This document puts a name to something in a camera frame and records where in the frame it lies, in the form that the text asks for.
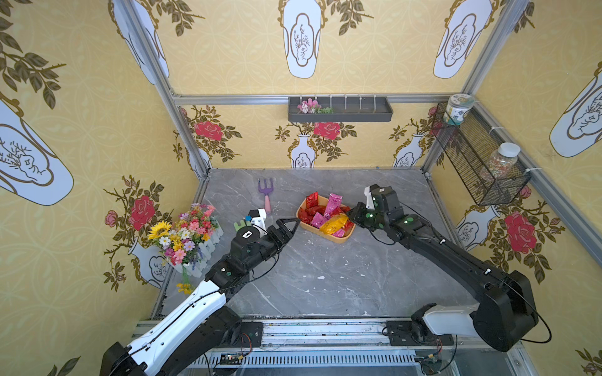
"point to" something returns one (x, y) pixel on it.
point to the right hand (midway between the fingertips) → (349, 208)
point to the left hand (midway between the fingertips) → (289, 223)
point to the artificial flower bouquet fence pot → (190, 240)
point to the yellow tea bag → (333, 223)
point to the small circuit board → (230, 359)
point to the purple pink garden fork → (266, 191)
